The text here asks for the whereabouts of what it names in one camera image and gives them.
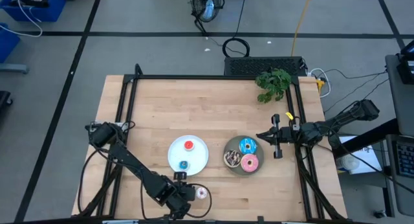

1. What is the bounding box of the yellow floor cable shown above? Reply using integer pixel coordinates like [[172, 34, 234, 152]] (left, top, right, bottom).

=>
[[290, 0, 314, 56]]

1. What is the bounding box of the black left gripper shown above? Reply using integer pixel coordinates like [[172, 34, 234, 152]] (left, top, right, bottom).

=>
[[166, 172, 197, 220]]

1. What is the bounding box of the black coiled cable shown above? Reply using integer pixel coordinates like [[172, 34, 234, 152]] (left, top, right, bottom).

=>
[[206, 0, 252, 59]]

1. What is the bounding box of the black aluminium table frame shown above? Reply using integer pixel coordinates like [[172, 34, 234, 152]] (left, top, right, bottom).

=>
[[77, 63, 349, 223]]

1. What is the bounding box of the green leafy plant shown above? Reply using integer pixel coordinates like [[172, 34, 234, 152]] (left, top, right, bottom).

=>
[[254, 67, 292, 104]]

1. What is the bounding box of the white round plate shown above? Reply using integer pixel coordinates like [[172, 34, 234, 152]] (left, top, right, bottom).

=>
[[167, 135, 210, 177]]

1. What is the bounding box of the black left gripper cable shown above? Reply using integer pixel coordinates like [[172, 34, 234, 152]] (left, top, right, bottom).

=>
[[140, 183, 213, 220]]

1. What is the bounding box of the long white floor cable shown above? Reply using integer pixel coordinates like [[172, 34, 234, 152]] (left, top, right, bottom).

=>
[[0, 0, 44, 38]]

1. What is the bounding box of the small pink white donut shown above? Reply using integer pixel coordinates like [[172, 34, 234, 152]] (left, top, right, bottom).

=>
[[195, 186, 208, 201]]

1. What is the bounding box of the black floor fan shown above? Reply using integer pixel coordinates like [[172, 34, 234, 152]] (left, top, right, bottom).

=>
[[189, 0, 226, 24]]

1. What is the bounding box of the large blue iced donut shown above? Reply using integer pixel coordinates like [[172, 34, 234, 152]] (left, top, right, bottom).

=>
[[238, 137, 258, 155]]

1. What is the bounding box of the grey keyboard shelf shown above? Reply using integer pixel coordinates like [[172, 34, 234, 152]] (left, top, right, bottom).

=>
[[386, 133, 414, 218]]

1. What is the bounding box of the black perforated computer case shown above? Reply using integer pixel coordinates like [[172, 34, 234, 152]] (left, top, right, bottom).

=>
[[224, 56, 307, 78]]

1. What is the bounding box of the white looped cable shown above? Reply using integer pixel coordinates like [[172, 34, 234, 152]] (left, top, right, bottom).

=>
[[309, 67, 332, 98]]

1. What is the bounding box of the black diagonal beam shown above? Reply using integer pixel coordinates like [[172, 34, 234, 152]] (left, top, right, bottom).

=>
[[332, 118, 400, 159]]

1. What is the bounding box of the black keyboard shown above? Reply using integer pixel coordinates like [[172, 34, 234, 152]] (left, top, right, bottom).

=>
[[395, 140, 414, 179]]

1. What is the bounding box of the clear tape roll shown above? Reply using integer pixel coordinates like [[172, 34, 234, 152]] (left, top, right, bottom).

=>
[[341, 153, 360, 172]]

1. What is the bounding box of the grey round plate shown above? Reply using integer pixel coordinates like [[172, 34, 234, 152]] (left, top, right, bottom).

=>
[[223, 135, 265, 176]]

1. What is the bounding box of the white paper sheet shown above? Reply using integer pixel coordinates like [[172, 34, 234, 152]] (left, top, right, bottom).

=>
[[336, 135, 384, 175]]

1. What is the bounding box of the black left arm base cable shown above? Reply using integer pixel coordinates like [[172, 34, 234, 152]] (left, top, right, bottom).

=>
[[76, 148, 109, 215]]

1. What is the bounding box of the large chocolate iced donut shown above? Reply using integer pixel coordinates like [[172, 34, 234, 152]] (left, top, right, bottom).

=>
[[223, 149, 243, 168]]

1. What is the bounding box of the grey desk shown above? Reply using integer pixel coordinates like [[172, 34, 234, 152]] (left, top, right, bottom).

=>
[[384, 54, 414, 137]]

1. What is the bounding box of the grey flat base plate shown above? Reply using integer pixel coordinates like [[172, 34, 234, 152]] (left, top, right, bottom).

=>
[[0, 62, 30, 74]]

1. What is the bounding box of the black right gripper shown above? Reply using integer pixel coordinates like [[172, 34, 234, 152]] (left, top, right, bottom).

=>
[[257, 113, 294, 159]]

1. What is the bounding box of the blue plastic bin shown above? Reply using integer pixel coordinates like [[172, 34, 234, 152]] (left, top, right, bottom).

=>
[[0, 23, 21, 63], [0, 0, 67, 23]]

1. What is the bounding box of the large pink iced donut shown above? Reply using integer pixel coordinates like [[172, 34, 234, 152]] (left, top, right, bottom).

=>
[[240, 153, 260, 173]]

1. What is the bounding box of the thin black cable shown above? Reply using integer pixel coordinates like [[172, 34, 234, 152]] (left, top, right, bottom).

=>
[[318, 68, 389, 81], [323, 77, 391, 115]]

